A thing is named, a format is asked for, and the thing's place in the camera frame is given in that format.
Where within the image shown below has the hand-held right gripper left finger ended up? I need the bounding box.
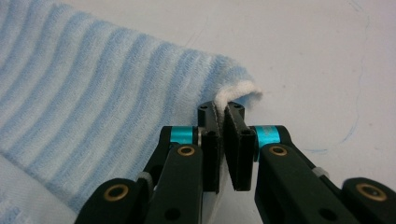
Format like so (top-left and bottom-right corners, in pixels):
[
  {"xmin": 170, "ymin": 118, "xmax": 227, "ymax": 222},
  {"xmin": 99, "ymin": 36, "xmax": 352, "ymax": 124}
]
[{"xmin": 144, "ymin": 100, "xmax": 224, "ymax": 224}]

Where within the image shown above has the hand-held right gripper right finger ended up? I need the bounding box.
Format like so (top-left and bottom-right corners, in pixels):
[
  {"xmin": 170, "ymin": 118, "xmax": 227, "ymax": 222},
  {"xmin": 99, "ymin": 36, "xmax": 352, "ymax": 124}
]
[{"xmin": 223, "ymin": 101, "xmax": 361, "ymax": 224}]

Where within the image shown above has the blue white striped towel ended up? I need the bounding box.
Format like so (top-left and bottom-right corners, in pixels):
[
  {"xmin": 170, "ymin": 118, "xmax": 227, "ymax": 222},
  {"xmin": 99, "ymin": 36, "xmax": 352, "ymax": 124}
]
[{"xmin": 0, "ymin": 0, "xmax": 264, "ymax": 224}]

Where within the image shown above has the white foam mat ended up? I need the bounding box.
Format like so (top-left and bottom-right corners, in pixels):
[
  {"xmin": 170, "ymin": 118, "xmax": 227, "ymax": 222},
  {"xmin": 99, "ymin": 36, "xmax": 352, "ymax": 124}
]
[{"xmin": 60, "ymin": 0, "xmax": 396, "ymax": 224}]

